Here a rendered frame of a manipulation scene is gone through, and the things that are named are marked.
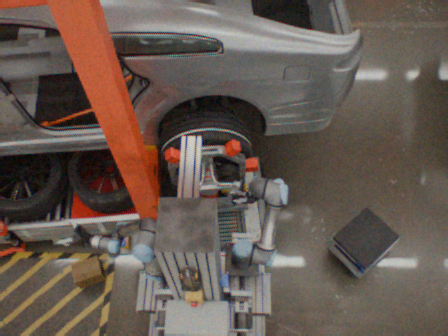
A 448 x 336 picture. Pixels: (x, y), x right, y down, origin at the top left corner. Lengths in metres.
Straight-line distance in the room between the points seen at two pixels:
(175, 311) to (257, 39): 1.64
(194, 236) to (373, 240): 2.17
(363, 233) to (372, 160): 0.94
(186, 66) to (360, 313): 2.34
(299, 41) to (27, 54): 2.29
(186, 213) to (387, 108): 3.30
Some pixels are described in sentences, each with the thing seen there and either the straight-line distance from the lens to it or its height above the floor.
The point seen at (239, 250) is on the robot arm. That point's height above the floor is 1.04.
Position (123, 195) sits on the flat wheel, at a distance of 3.92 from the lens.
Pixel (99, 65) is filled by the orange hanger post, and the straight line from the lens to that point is 2.28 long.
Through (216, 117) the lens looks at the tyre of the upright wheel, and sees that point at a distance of 3.39.
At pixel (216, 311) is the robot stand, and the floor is 1.23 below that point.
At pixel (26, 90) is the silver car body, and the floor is 0.80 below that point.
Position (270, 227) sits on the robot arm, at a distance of 3.02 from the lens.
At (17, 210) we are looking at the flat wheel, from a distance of 4.14.
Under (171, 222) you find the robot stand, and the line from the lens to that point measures 2.10.
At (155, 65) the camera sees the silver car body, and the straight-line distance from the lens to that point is 3.08.
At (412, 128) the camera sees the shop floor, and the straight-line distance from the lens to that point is 5.01.
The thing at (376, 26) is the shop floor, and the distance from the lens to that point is 5.76.
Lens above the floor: 3.95
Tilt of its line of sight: 61 degrees down
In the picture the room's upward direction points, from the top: 3 degrees counter-clockwise
